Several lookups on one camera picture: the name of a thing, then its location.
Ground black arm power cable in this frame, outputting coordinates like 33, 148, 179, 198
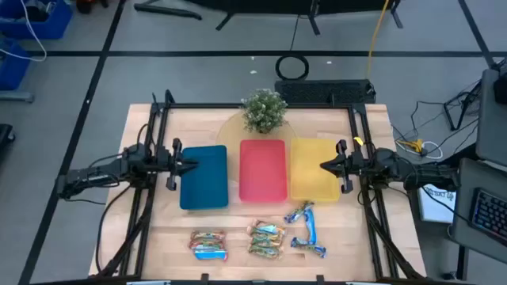
94, 184, 132, 274

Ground blue plastic tray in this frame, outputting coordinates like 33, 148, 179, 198
179, 144, 230, 211

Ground large blue storage bin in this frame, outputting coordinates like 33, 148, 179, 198
0, 0, 74, 40

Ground backlit black keyboard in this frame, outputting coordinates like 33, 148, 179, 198
470, 188, 507, 246

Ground round tan woven placemat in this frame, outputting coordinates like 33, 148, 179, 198
215, 109, 299, 184

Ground grey desk with keyboard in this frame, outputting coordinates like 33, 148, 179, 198
447, 158, 507, 265

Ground yellow plug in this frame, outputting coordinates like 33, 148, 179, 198
397, 138, 425, 154

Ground blue red granola bar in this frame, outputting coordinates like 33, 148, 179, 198
193, 247, 230, 262

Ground black room divider panel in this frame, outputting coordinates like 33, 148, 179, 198
185, 0, 403, 36

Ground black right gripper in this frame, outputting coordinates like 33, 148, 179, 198
319, 139, 368, 195

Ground black aluminium table frame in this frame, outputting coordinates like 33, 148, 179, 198
94, 89, 427, 283

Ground coiled black cable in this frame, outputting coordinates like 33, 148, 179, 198
275, 54, 311, 82

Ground yellow cable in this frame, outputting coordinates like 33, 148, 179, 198
364, 0, 391, 80

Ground red plastic tray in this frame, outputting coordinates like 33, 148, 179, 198
238, 139, 288, 203

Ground yellow plastic tray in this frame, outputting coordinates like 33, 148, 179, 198
290, 137, 341, 203

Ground small potted green plant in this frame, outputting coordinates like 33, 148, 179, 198
240, 88, 289, 135

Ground white paper sign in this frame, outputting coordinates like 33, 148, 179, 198
417, 178, 457, 225

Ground small blue storage bin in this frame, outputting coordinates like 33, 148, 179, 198
0, 37, 32, 91

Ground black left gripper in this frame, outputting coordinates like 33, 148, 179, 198
156, 138, 199, 192

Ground blue candy bars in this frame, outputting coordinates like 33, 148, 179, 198
291, 236, 328, 259

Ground black floor stand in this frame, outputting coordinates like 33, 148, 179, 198
443, 81, 482, 131

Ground black metal bar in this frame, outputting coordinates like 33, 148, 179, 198
133, 2, 203, 21

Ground white looped cable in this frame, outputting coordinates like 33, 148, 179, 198
419, 140, 444, 161

